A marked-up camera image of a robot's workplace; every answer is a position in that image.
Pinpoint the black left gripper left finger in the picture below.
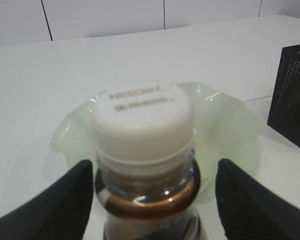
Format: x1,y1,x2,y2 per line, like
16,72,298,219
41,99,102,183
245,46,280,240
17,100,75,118
0,159,93,240

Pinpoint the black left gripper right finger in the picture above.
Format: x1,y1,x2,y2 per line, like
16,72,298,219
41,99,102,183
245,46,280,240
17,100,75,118
215,158,300,240

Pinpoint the brown Nescafe coffee bottle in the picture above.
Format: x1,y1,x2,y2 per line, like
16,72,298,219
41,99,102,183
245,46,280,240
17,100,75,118
92,82,206,240

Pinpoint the green wavy glass plate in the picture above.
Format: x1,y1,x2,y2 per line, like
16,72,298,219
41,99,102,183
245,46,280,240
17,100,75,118
50,82,266,206

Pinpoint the black mesh pen holder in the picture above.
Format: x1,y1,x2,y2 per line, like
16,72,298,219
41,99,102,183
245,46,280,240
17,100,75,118
267,44,300,148

